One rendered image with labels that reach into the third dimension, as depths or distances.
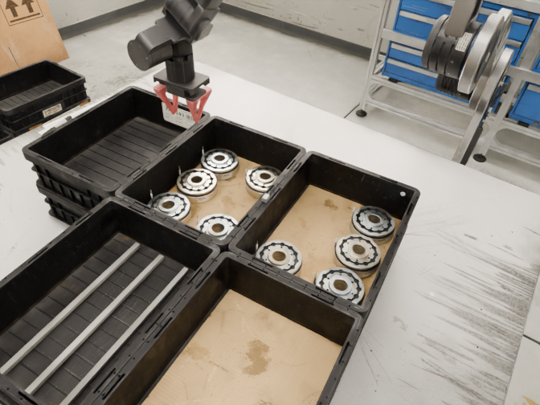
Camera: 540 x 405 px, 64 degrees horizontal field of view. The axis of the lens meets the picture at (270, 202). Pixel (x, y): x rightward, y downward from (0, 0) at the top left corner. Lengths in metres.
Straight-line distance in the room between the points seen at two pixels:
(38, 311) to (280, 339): 0.48
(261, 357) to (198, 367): 0.12
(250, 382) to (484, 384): 0.52
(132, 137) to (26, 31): 2.51
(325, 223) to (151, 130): 0.62
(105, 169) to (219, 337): 0.60
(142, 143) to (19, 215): 0.39
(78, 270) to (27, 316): 0.13
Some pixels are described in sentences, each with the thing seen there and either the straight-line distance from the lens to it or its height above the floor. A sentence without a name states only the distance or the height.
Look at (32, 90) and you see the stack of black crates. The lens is 2.45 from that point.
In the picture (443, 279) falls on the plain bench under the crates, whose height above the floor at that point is 0.70.
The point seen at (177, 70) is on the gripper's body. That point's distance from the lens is 0.91.
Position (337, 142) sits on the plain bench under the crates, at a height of 0.70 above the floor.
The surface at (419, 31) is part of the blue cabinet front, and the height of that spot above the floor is 0.64.
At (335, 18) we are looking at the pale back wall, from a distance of 4.04.
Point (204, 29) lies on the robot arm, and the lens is 0.83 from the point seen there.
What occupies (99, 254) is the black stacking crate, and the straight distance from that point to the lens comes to 1.04.
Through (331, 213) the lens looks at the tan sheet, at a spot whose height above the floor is 0.83.
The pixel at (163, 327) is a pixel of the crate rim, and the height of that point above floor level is 0.92.
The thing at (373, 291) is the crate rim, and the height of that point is 0.93.
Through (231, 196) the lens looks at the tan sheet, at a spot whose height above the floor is 0.83.
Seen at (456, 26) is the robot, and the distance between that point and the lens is 1.24.
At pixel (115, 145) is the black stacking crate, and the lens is 1.34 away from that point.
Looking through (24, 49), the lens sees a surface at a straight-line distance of 3.78.
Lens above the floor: 1.59
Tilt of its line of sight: 43 degrees down
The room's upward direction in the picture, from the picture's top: 4 degrees clockwise
